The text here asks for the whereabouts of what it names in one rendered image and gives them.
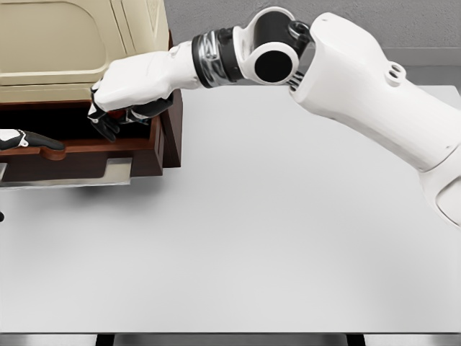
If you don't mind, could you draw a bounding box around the cream cabinet with brown base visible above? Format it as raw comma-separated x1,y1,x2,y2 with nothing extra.
0,0,183,169

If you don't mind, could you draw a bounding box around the brown wooden cabinet drawer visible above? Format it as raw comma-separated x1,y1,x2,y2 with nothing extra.
0,102,166,189

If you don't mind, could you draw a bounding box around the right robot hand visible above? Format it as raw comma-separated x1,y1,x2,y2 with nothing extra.
87,50,174,143

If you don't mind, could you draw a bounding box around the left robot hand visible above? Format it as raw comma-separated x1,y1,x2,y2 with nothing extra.
0,128,66,152

